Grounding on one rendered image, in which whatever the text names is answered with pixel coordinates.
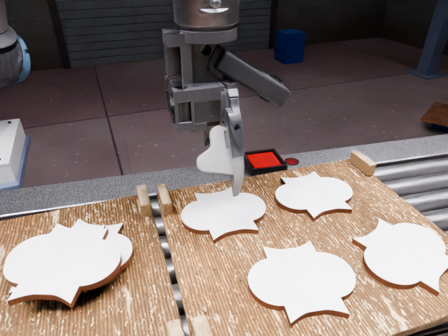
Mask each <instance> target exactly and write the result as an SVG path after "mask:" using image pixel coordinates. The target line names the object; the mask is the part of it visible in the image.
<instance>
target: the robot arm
mask: <svg viewBox="0 0 448 336"><path fill-rule="evenodd" d="M173 14H174V22H176V24H178V26H177V28H172V29H162V36H163V50H164V58H165V72H166V74H164V77H165V94H166V98H167V111H168V112H169V115H170V118H171V120H172V122H173V124H175V125H176V129H177V132H182V131H191V132H197V131H204V144H205V146H207V145H209V144H210V148H209V149H208V150H206V151H205V152H204V153H202V154H200V156H198V158H197V168H198V170H200V171H201V172H203V173H212V174H219V175H230V176H231V188H232V192H233V196H234V197H235V196H238V195H239V192H240V190H241V186H242V184H243V174H244V154H245V150H244V137H243V123H242V118H241V113H240V110H239V92H238V89H237V86H236V82H238V83H240V84H242V85H243V86H245V87H246V88H248V89H250V90H252V91H254V92H256V93H257V94H258V96H259V97H260V99H262V100H264V101H266V102H273V103H274V104H276V105H278V106H282V105H283V104H284V103H285V102H286V100H287V99H288V97H289V96H290V94H291V92H290V90H288V89H287V88H286V87H284V86H283V82H282V80H281V79H280V78H279V77H278V76H276V75H273V74H266V73H264V72H262V71H261V70H259V69H258V68H256V67H254V66H252V65H251V64H250V63H248V62H246V61H245V60H243V59H242V58H240V57H238V56H237V55H235V54H234V53H232V52H230V51H229V50H227V49H226V48H224V47H222V46H221V43H228V42H232V41H234V40H236V39H237V26H236V25H235V24H237V23H238V22H239V0H173ZM204 45H205V48H204V50H202V51H201V48H202V46H204ZM30 69H31V60H30V56H29V53H28V52H27V46H26V44H25V43H24V41H23V40H22V38H21V37H20V36H19V35H18V34H16V32H15V30H14V29H13V28H12V27H10V26H9V25H8V23H7V10H6V4H5V0H0V88H1V87H8V86H12V85H14V84H16V83H18V82H22V81H24V80H25V79H26V78H27V77H28V75H29V72H30ZM220 121H222V122H223V124H224V125H225V127H222V126H218V125H220Z"/></svg>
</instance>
